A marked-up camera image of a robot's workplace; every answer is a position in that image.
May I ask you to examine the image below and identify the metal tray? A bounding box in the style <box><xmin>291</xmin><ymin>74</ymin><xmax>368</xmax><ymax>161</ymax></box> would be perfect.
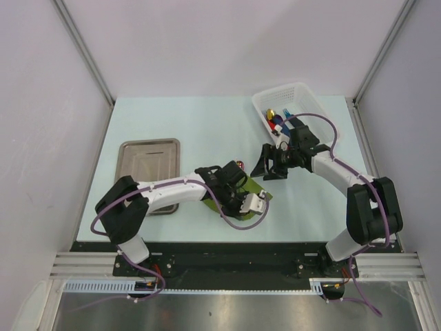
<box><xmin>114</xmin><ymin>138</ymin><xmax>182</xmax><ymax>217</ymax></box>

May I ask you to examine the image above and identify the red utensil sleeve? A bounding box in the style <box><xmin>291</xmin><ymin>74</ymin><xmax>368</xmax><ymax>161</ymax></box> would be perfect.
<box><xmin>267</xmin><ymin>120</ymin><xmax>275</xmax><ymax>132</ymax></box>

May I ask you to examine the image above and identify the aluminium front rail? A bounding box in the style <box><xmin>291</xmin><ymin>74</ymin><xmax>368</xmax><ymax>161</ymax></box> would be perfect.
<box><xmin>50</xmin><ymin>252</ymin><xmax>426</xmax><ymax>281</ymax></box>

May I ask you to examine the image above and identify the aluminium frame post right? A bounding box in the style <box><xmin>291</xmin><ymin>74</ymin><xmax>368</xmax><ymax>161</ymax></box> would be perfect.
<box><xmin>352</xmin><ymin>0</ymin><xmax>418</xmax><ymax>107</ymax></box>

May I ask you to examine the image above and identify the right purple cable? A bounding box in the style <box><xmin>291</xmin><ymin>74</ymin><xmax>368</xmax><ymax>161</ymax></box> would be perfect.
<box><xmin>275</xmin><ymin>112</ymin><xmax>392</xmax><ymax>317</ymax></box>

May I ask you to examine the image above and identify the white cable duct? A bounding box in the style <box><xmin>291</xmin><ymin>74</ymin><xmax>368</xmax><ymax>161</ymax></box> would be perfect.
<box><xmin>63</xmin><ymin>277</ymin><xmax>327</xmax><ymax>296</ymax></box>

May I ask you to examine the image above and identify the green paper napkin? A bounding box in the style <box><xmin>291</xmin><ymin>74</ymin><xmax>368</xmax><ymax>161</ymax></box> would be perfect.
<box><xmin>202</xmin><ymin>177</ymin><xmax>263</xmax><ymax>221</ymax></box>

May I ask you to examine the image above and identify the aluminium frame post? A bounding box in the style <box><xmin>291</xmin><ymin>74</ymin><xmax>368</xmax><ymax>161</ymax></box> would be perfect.
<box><xmin>352</xmin><ymin>0</ymin><xmax>418</xmax><ymax>107</ymax></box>
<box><xmin>51</xmin><ymin>0</ymin><xmax>116</xmax><ymax>106</ymax></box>

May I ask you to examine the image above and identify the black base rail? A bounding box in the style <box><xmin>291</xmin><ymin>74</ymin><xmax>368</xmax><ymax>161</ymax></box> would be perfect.
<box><xmin>70</xmin><ymin>241</ymin><xmax>398</xmax><ymax>292</ymax></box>

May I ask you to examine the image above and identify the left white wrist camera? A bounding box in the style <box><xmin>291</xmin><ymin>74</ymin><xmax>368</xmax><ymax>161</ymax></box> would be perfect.
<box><xmin>240</xmin><ymin>190</ymin><xmax>267</xmax><ymax>215</ymax></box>

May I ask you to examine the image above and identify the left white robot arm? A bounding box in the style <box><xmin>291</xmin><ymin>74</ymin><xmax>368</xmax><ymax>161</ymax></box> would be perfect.
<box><xmin>90</xmin><ymin>161</ymin><xmax>253</xmax><ymax>276</ymax></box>

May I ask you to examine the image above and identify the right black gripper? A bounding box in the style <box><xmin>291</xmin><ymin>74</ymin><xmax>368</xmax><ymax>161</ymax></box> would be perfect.
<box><xmin>250</xmin><ymin>143</ymin><xmax>300</xmax><ymax>181</ymax></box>

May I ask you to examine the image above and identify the aluminium frame post left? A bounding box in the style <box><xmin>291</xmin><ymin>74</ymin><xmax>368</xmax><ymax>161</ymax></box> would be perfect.
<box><xmin>51</xmin><ymin>0</ymin><xmax>116</xmax><ymax>106</ymax></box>

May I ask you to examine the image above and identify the iridescent spoon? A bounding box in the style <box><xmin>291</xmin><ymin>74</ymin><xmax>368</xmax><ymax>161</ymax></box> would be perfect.
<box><xmin>236</xmin><ymin>160</ymin><xmax>245</xmax><ymax>170</ymax></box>

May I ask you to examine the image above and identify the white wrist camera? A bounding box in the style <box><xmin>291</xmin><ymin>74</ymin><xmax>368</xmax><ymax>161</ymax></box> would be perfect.
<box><xmin>240</xmin><ymin>190</ymin><xmax>267</xmax><ymax>215</ymax></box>
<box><xmin>271</xmin><ymin>124</ymin><xmax>291</xmax><ymax>150</ymax></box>

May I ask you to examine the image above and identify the blue utensil sleeve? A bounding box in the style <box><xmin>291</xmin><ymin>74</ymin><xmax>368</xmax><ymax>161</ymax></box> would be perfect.
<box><xmin>272</xmin><ymin>115</ymin><xmax>285</xmax><ymax>126</ymax></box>

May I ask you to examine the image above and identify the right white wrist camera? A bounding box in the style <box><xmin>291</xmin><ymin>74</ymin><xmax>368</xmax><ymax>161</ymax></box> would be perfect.
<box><xmin>271</xmin><ymin>124</ymin><xmax>291</xmax><ymax>150</ymax></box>

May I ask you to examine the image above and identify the gold spoon in basket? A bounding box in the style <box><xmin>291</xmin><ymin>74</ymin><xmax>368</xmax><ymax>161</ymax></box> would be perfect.
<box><xmin>266</xmin><ymin>108</ymin><xmax>276</xmax><ymax>121</ymax></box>

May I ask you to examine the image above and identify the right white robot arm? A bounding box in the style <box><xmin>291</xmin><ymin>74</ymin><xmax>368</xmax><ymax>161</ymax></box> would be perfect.
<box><xmin>251</xmin><ymin>125</ymin><xmax>403</xmax><ymax>277</ymax></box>

